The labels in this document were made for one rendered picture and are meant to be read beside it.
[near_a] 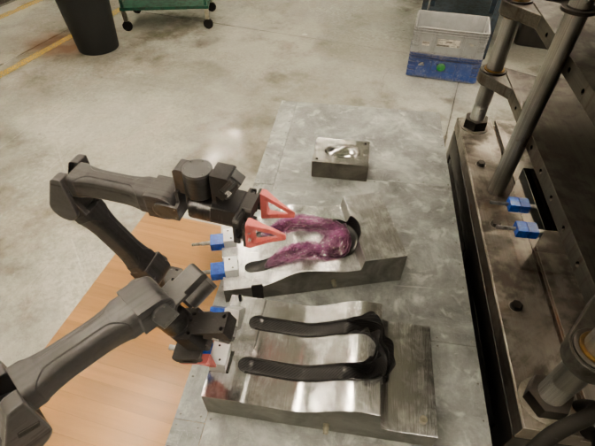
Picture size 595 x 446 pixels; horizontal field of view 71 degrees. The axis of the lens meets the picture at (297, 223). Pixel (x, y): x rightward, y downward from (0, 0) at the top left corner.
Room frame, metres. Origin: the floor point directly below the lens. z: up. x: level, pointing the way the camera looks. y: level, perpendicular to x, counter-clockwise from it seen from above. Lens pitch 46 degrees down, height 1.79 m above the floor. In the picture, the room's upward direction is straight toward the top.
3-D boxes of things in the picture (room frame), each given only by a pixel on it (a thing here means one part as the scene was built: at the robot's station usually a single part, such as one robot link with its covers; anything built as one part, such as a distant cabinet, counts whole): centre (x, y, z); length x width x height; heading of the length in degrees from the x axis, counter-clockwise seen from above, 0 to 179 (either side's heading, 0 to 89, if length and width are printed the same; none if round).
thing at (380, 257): (0.81, -0.03, 0.86); 0.50 x 0.26 x 0.11; 99
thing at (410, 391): (0.44, -0.06, 0.87); 0.50 x 0.26 x 0.14; 82
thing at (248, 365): (0.46, -0.05, 0.92); 0.35 x 0.16 x 0.09; 82
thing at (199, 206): (0.61, 0.19, 1.20); 0.07 x 0.06 x 0.07; 75
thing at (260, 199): (0.59, 0.05, 1.19); 0.09 x 0.07 x 0.07; 75
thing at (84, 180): (0.66, 0.38, 1.17); 0.30 x 0.09 x 0.12; 75
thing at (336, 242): (0.80, -0.03, 0.90); 0.26 x 0.18 x 0.08; 99
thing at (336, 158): (1.24, -0.16, 0.84); 0.20 x 0.15 x 0.07; 82
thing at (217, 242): (0.82, 0.25, 0.86); 0.13 x 0.05 x 0.05; 99
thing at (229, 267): (0.71, 0.23, 0.86); 0.13 x 0.05 x 0.05; 99
